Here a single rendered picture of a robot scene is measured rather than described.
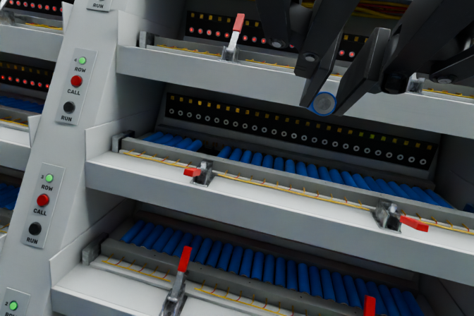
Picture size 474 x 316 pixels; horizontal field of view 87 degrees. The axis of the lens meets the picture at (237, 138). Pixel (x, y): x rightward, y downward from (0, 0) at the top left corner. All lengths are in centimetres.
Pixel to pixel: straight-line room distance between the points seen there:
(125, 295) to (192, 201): 17
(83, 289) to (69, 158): 20
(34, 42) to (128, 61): 17
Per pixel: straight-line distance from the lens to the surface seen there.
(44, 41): 55
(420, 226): 35
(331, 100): 20
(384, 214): 40
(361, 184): 47
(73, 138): 46
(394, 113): 41
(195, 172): 32
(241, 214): 37
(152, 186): 40
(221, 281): 46
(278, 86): 38
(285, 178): 40
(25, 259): 52
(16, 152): 54
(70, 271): 52
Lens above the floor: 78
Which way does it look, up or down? 5 degrees up
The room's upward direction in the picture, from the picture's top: 12 degrees clockwise
